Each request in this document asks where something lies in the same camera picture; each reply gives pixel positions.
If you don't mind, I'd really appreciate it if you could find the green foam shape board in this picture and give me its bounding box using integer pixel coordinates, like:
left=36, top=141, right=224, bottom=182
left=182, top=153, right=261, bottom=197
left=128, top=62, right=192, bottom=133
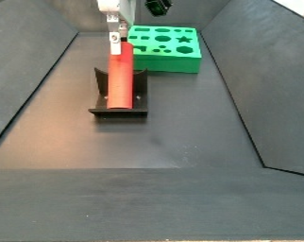
left=128, top=26, right=201, bottom=74

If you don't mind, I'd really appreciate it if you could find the black cradle fixture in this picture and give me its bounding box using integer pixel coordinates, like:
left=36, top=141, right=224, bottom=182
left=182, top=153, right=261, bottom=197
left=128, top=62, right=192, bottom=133
left=89, top=69, right=149, bottom=116

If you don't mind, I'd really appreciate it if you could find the red oval cylinder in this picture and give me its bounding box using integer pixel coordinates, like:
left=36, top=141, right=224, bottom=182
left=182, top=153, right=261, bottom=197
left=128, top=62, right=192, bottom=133
left=106, top=42, right=133, bottom=109

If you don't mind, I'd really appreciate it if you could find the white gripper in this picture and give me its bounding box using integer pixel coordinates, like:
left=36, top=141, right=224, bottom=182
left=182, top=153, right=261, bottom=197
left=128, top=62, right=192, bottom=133
left=97, top=0, right=136, bottom=55

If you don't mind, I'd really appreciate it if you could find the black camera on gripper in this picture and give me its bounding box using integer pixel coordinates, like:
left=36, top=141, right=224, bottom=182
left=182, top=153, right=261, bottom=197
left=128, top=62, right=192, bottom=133
left=145, top=0, right=173, bottom=16

